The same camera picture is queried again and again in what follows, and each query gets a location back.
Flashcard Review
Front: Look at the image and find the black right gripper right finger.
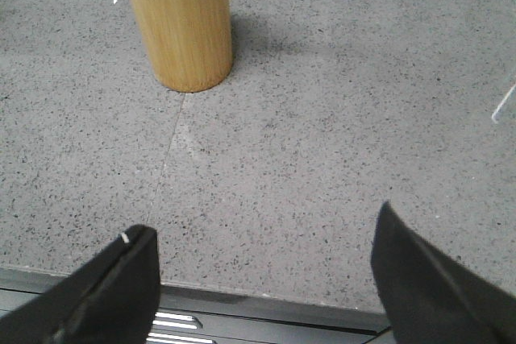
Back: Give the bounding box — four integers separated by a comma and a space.
371, 202, 515, 343

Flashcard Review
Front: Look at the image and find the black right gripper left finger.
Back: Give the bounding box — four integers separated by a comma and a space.
1, 225, 160, 343

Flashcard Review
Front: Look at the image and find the bamboo cylindrical holder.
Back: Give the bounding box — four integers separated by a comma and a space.
130, 0, 233, 93

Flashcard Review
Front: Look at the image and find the dark cabinet under counter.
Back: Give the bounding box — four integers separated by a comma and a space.
0, 266, 394, 344

